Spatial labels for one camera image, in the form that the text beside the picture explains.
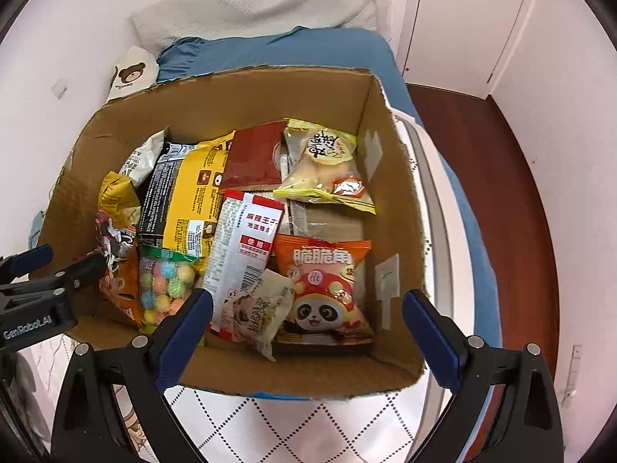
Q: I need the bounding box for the yellow bun packet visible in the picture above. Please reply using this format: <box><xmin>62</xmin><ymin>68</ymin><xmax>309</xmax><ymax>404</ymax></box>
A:
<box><xmin>274</xmin><ymin>118</ymin><xmax>377</xmax><ymax>215</ymax></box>

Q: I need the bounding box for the bear print pillow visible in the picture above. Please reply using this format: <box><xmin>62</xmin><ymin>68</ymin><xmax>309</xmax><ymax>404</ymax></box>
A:
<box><xmin>106</xmin><ymin>46</ymin><xmax>160</xmax><ymax>102</ymax></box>

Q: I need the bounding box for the white diamond pattern quilt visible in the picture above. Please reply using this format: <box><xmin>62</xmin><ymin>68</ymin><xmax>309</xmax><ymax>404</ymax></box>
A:
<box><xmin>14</xmin><ymin>111</ymin><xmax>459</xmax><ymax>463</ymax></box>

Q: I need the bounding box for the orange panda snack packet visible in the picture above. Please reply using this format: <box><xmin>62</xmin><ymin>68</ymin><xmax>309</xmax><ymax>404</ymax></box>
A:
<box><xmin>272</xmin><ymin>234</ymin><xmax>376</xmax><ymax>345</ymax></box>

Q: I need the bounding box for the orange cartoon snack packet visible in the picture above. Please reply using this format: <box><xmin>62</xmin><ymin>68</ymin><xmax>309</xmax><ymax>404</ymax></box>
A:
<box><xmin>94</xmin><ymin>212</ymin><xmax>145</xmax><ymax>329</ymax></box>

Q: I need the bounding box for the colourful candy ball bag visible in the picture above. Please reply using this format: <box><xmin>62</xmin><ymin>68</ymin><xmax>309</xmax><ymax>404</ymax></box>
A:
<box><xmin>137</xmin><ymin>245</ymin><xmax>206</xmax><ymax>333</ymax></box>

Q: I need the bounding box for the red and white snack packet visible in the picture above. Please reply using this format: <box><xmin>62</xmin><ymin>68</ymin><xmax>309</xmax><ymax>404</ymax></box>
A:
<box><xmin>202</xmin><ymin>190</ymin><xmax>285</xmax><ymax>333</ymax></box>

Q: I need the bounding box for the dark red snack packet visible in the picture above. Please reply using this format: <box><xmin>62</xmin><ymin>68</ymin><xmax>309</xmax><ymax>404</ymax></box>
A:
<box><xmin>219</xmin><ymin>120</ymin><xmax>287</xmax><ymax>191</ymax></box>

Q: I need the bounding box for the yellow and black noodle packet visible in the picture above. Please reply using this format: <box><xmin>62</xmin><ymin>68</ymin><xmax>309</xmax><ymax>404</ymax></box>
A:
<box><xmin>137</xmin><ymin>130</ymin><xmax>237</xmax><ymax>259</ymax></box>

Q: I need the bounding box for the small beige snack packet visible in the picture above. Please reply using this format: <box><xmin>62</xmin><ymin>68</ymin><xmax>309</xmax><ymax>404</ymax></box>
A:
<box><xmin>219</xmin><ymin>270</ymin><xmax>296</xmax><ymax>362</ymax></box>

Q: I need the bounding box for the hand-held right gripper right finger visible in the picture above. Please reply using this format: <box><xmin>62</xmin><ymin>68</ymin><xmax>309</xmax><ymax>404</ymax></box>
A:
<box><xmin>402</xmin><ymin>289</ymin><xmax>565</xmax><ymax>463</ymax></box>

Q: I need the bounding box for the brown cardboard box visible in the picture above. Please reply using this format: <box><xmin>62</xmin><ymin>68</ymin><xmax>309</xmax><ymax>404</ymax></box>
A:
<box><xmin>36</xmin><ymin>65</ymin><xmax>432</xmax><ymax>401</ymax></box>

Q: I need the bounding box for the white oat cookie packet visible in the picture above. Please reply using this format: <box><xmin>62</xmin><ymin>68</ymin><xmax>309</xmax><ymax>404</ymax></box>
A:
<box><xmin>118</xmin><ymin>128</ymin><xmax>167</xmax><ymax>189</ymax></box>

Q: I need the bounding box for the white wall fitting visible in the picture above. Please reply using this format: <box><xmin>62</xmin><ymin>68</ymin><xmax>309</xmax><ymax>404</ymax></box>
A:
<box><xmin>571</xmin><ymin>345</ymin><xmax>585</xmax><ymax>399</ymax></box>

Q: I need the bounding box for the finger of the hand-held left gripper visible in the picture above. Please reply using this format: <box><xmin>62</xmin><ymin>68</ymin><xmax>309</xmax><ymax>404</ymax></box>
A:
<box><xmin>0</xmin><ymin>244</ymin><xmax>54</xmax><ymax>283</ymax></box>
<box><xmin>29</xmin><ymin>251</ymin><xmax>107</xmax><ymax>296</ymax></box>

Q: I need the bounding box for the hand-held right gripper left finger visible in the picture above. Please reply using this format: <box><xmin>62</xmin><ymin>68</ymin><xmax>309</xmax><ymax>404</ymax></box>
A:
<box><xmin>51</xmin><ymin>289</ymin><xmax>215</xmax><ymax>463</ymax></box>

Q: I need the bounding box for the white door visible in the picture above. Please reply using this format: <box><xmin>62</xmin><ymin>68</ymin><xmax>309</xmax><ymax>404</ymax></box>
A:
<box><xmin>400</xmin><ymin>0</ymin><xmax>545</xmax><ymax>102</ymax></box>

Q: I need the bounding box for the gold snack packet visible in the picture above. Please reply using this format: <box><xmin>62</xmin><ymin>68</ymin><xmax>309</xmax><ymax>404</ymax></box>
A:
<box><xmin>99</xmin><ymin>171</ymin><xmax>142</xmax><ymax>232</ymax></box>

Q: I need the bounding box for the white textured pillow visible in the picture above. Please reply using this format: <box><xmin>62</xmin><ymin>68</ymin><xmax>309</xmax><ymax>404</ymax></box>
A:
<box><xmin>130</xmin><ymin>0</ymin><xmax>391</xmax><ymax>54</ymax></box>

